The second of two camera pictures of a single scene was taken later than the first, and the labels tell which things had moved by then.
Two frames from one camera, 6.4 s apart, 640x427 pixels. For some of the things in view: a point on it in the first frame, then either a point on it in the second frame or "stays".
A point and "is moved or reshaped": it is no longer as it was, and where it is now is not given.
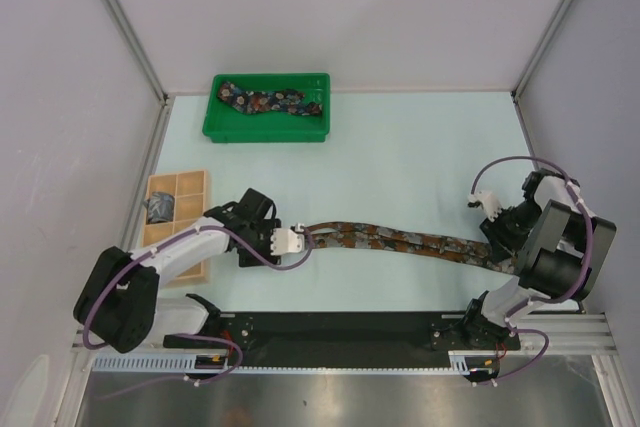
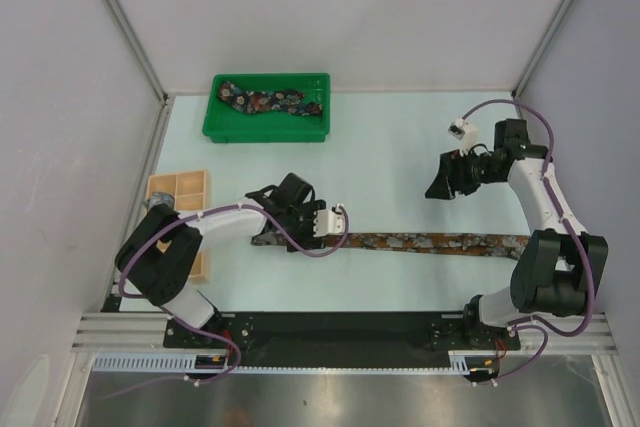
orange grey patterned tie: (398, 240) is moved or reshaped
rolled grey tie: (160, 207) stays
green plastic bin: (225, 123) stays
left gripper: (267, 226) to (309, 209)
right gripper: (503, 246) to (451, 177)
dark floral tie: (288, 101) stays
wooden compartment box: (191, 208) stays
